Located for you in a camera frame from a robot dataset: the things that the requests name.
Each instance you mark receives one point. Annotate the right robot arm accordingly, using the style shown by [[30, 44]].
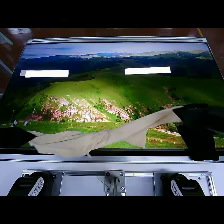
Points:
[[198, 133]]

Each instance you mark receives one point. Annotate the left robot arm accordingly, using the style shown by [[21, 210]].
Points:
[[20, 186]]

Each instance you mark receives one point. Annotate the beige garment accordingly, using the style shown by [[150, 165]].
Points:
[[100, 140]]

